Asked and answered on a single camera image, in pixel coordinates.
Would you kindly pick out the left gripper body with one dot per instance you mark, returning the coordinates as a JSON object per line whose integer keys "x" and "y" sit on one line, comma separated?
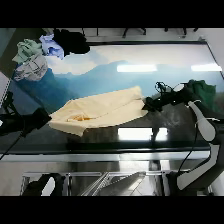
{"x": 40, "y": 117}

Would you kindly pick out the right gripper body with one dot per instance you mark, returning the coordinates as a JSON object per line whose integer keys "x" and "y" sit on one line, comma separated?
{"x": 152, "y": 104}

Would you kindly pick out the cream T-shirt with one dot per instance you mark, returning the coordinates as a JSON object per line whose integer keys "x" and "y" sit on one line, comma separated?
{"x": 100, "y": 109}

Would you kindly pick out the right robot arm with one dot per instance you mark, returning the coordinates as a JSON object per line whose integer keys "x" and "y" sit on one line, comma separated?
{"x": 204, "y": 126}

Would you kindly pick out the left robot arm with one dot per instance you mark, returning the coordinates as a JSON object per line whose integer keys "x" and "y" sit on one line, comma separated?
{"x": 13, "y": 124}

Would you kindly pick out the grey checked garment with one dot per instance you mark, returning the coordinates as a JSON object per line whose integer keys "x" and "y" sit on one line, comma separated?
{"x": 31, "y": 68}

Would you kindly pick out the dark green garment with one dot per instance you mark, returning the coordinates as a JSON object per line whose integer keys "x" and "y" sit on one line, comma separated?
{"x": 206, "y": 93}

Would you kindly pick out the pale green garment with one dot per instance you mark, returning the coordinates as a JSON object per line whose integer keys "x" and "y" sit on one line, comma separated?
{"x": 28, "y": 49}

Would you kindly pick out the light blue garment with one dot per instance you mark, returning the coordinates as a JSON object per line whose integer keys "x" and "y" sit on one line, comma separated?
{"x": 52, "y": 46}

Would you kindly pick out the black garment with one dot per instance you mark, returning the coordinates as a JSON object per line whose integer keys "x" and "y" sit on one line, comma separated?
{"x": 71, "y": 41}

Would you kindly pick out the silver frame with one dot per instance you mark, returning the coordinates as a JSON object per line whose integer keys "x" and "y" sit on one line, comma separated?
{"x": 100, "y": 176}

